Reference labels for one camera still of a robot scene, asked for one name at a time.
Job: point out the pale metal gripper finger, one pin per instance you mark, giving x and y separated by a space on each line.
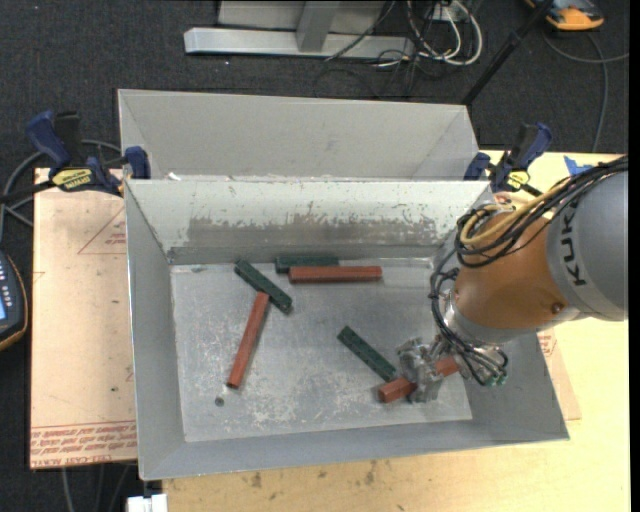
426 390
414 357

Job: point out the red-brown block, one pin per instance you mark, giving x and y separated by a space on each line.
395 390
335 274
248 340

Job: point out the dark green flat block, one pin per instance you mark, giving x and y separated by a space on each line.
263 285
305 262
366 353

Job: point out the grey metal bin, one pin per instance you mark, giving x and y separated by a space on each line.
300 350

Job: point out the brown cardboard board, red print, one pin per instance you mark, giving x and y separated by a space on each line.
80 310

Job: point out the person's foot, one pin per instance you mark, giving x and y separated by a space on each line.
575 15

